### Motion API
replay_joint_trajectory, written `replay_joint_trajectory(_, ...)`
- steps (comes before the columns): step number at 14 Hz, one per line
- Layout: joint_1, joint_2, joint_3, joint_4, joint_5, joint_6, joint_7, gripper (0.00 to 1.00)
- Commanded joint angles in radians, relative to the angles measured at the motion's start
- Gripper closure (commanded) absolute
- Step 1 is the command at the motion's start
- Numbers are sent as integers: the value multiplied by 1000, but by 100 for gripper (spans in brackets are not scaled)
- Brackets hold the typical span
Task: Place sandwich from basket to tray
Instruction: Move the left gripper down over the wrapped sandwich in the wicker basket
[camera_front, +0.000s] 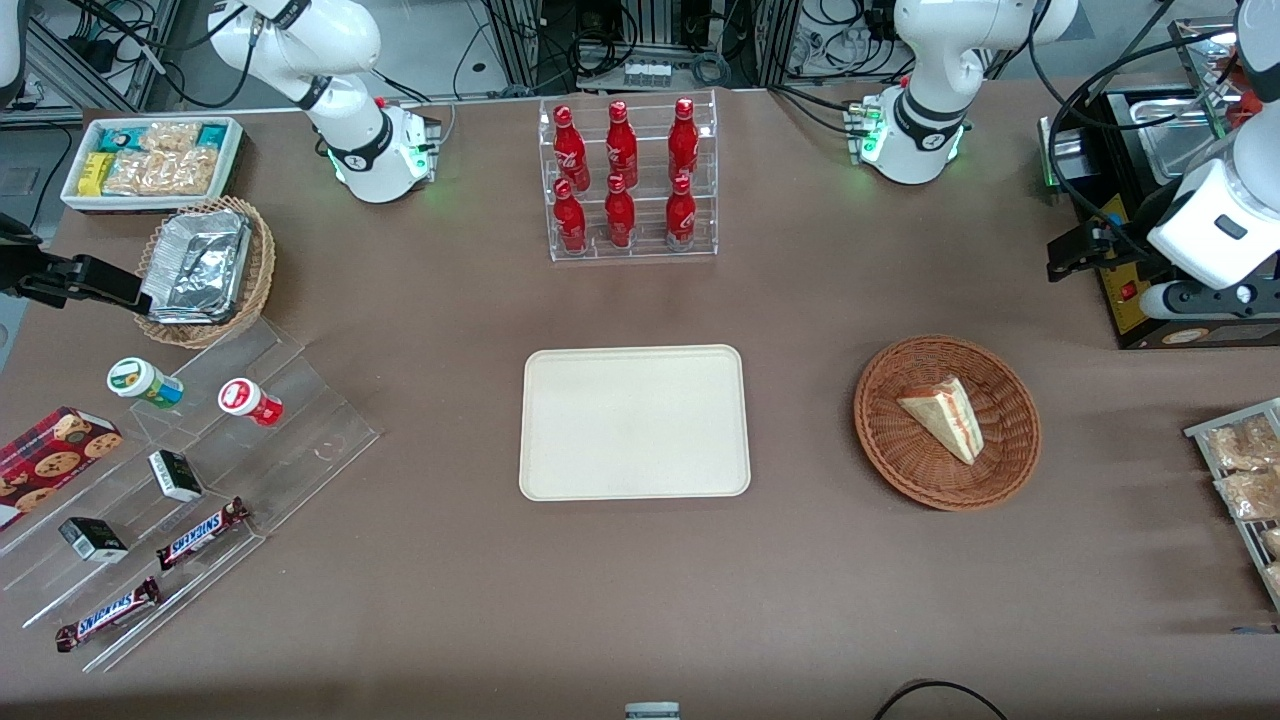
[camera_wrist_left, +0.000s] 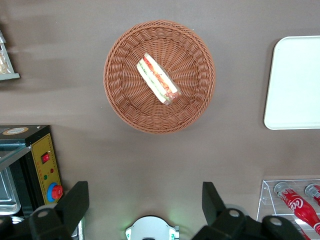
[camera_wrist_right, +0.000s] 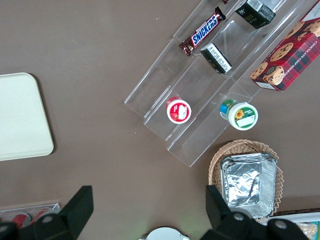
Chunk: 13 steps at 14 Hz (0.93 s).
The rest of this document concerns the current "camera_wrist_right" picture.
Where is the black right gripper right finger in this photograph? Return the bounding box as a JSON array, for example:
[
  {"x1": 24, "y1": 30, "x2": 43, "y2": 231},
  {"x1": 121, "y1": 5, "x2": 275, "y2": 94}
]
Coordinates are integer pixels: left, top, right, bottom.
[{"x1": 203, "y1": 184, "x2": 256, "y2": 240}]

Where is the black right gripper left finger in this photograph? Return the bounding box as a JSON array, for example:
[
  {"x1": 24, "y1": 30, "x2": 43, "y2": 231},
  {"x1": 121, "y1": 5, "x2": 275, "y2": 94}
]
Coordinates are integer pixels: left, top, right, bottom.
[{"x1": 18, "y1": 185, "x2": 95, "y2": 240}]

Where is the aluminium foil tray stack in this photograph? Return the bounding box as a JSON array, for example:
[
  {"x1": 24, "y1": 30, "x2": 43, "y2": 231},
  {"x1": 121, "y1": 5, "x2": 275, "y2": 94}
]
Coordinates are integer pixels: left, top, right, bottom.
[{"x1": 219, "y1": 152, "x2": 278, "y2": 218}]

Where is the light woven wicker basket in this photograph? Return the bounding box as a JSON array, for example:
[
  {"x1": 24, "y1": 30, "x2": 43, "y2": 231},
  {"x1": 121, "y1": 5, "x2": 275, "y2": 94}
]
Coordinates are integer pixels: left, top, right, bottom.
[{"x1": 208, "y1": 139, "x2": 285, "y2": 223}]

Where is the cream rectangular tray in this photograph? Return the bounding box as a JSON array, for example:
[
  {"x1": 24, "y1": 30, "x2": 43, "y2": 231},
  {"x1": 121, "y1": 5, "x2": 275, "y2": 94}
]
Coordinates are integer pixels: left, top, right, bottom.
[{"x1": 0, "y1": 72, "x2": 55, "y2": 162}]

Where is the red cola bottle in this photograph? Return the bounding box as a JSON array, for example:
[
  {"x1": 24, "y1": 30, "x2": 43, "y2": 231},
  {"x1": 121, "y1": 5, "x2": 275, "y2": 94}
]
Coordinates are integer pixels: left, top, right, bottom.
[
  {"x1": 32, "y1": 206, "x2": 60, "y2": 226},
  {"x1": 11, "y1": 212, "x2": 32, "y2": 230}
]

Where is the clear acrylic bottle rack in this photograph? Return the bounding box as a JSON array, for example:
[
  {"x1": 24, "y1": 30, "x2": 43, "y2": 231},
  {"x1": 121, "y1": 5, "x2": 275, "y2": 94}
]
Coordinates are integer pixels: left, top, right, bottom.
[{"x1": 0, "y1": 199, "x2": 62, "y2": 226}]

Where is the white plastic snack bin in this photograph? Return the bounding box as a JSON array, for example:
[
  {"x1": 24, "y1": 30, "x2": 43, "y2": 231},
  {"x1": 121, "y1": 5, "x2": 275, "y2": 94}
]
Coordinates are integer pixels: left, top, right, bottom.
[{"x1": 254, "y1": 211, "x2": 320, "y2": 240}]

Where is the clear bag of crackers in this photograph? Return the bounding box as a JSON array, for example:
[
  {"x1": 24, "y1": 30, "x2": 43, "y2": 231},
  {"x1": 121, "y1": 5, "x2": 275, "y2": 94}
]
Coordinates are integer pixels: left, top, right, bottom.
[{"x1": 298, "y1": 221, "x2": 320, "y2": 240}]

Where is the green lidded yogurt cup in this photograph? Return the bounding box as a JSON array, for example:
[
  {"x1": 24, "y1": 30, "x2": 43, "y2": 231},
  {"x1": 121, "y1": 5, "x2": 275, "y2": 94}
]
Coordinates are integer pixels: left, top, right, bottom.
[{"x1": 219, "y1": 98, "x2": 259, "y2": 132}]

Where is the red lidded yogurt cup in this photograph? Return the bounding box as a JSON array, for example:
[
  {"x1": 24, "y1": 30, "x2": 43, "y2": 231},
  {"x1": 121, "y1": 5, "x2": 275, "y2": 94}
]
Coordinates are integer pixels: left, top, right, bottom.
[{"x1": 166, "y1": 96, "x2": 193, "y2": 125}]

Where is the clear acrylic stepped stand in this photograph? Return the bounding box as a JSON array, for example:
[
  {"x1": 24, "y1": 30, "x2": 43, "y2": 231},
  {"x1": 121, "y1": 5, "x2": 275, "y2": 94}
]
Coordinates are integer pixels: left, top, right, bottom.
[{"x1": 123, "y1": 0, "x2": 320, "y2": 168}]

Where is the small black carton box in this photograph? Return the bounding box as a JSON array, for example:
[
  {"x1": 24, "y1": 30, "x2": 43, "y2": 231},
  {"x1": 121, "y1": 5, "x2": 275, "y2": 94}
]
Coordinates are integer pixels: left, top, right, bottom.
[
  {"x1": 199, "y1": 42, "x2": 233, "y2": 75},
  {"x1": 234, "y1": 0, "x2": 277, "y2": 30}
]

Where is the red plaid cookie box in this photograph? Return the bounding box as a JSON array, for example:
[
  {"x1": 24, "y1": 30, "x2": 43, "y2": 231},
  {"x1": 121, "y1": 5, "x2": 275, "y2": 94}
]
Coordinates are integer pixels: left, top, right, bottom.
[{"x1": 249, "y1": 0, "x2": 320, "y2": 93}]

